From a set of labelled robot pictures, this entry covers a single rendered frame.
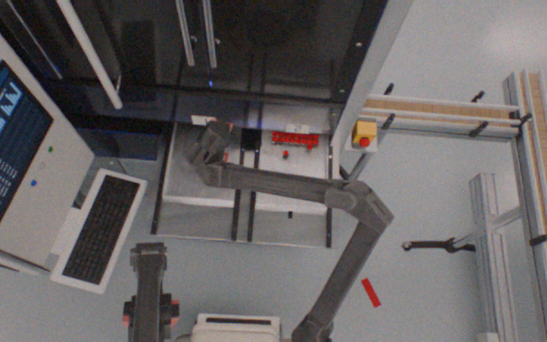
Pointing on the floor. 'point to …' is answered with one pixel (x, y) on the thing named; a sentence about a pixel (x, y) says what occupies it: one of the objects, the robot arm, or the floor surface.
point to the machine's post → (370, 67)
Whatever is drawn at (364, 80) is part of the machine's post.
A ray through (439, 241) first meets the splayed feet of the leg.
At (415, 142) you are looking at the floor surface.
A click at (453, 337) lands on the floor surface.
